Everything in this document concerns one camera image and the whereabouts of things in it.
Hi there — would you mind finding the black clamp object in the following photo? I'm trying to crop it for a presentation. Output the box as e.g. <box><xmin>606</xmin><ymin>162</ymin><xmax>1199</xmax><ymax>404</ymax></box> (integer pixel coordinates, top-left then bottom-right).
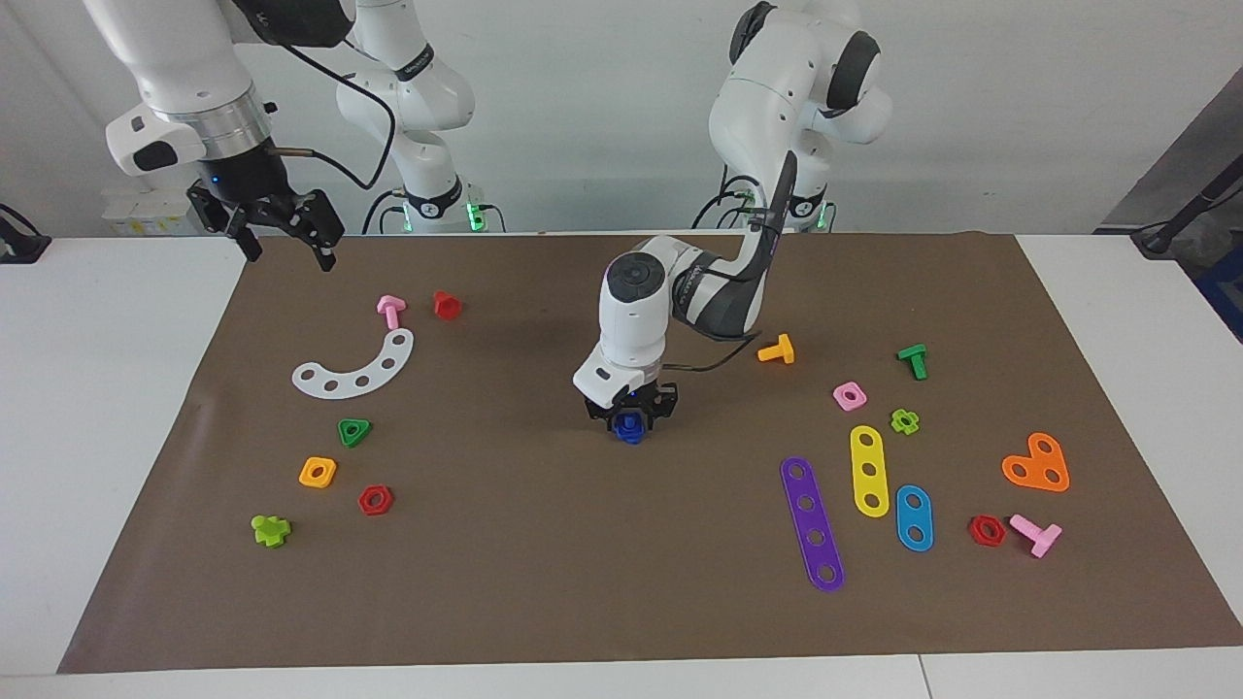
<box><xmin>0</xmin><ymin>204</ymin><xmax>51</xmax><ymax>265</ymax></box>

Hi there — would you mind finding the white curved five-hole plate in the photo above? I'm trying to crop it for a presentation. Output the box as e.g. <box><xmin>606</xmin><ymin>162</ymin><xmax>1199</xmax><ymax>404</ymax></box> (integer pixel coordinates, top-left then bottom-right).
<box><xmin>291</xmin><ymin>328</ymin><xmax>416</xmax><ymax>400</ymax></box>

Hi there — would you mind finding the yellow three-hole plate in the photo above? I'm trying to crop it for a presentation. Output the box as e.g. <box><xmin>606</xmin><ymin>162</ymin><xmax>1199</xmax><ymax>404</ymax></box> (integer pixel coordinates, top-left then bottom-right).
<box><xmin>850</xmin><ymin>425</ymin><xmax>890</xmax><ymax>518</ymax></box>

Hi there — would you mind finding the purple four-hole plate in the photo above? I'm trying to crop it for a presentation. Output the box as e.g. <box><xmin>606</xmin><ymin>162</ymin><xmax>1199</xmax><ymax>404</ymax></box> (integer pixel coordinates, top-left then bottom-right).
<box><xmin>780</xmin><ymin>456</ymin><xmax>846</xmax><ymax>593</ymax></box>

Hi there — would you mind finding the blue two-hole plate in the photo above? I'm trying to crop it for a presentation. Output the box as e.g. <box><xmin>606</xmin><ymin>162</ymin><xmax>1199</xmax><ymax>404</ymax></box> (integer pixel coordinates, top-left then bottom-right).
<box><xmin>894</xmin><ymin>484</ymin><xmax>934</xmax><ymax>553</ymax></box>

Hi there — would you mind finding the blue bin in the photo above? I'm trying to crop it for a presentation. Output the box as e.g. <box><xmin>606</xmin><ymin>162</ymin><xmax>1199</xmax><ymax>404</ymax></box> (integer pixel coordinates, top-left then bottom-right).
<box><xmin>1194</xmin><ymin>243</ymin><xmax>1243</xmax><ymax>343</ymax></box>

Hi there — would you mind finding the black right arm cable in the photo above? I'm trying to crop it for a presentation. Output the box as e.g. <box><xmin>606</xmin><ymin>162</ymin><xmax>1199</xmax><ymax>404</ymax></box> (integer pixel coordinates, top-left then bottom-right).
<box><xmin>267</xmin><ymin>39</ymin><xmax>399</xmax><ymax>191</ymax></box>

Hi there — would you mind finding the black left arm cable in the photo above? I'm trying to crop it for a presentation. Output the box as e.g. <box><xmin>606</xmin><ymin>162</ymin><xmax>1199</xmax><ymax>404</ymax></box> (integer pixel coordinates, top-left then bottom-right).
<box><xmin>668</xmin><ymin>150</ymin><xmax>799</xmax><ymax>376</ymax></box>

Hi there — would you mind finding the black stand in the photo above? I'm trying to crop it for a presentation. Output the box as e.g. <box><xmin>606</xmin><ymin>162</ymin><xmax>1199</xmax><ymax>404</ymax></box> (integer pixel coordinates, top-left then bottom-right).
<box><xmin>1131</xmin><ymin>180</ymin><xmax>1243</xmax><ymax>259</ymax></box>

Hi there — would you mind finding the brown table mat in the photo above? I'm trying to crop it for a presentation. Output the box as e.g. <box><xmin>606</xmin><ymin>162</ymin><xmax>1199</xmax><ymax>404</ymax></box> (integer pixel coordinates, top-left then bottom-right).
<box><xmin>56</xmin><ymin>231</ymin><xmax>1243</xmax><ymax>674</ymax></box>

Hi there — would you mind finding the white boxes stack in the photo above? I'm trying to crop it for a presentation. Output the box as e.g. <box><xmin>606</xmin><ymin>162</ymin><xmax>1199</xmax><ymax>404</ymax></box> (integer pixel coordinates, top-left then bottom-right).
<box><xmin>102</xmin><ymin>184</ymin><xmax>210</xmax><ymax>237</ymax></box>

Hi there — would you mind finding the dark grey panel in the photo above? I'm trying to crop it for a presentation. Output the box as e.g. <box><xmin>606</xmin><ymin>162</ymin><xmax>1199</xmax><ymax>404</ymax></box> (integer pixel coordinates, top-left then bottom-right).
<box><xmin>1095</xmin><ymin>68</ymin><xmax>1243</xmax><ymax>236</ymax></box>

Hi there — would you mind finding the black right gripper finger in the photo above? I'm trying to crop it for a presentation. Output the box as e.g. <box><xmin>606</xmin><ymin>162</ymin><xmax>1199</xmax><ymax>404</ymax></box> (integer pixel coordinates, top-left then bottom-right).
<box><xmin>290</xmin><ymin>188</ymin><xmax>347</xmax><ymax>273</ymax></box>
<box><xmin>186</xmin><ymin>185</ymin><xmax>264</xmax><ymax>264</ymax></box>

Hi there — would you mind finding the black base cable bundle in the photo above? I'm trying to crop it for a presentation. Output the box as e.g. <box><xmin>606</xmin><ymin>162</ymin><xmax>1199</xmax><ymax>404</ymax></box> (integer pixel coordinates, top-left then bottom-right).
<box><xmin>362</xmin><ymin>187</ymin><xmax>508</xmax><ymax>235</ymax></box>
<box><xmin>691</xmin><ymin>173</ymin><xmax>838</xmax><ymax>234</ymax></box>

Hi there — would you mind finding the orange heart-shaped plate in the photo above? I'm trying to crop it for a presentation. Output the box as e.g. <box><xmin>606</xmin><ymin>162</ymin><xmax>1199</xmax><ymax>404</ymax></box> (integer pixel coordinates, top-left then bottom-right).
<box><xmin>1001</xmin><ymin>432</ymin><xmax>1071</xmax><ymax>493</ymax></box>

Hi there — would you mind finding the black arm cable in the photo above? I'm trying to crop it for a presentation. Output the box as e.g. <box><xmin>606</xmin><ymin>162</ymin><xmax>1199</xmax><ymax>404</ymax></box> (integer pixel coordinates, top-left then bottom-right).
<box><xmin>668</xmin><ymin>150</ymin><xmax>799</xmax><ymax>376</ymax></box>
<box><xmin>267</xmin><ymin>39</ymin><xmax>399</xmax><ymax>191</ymax></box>

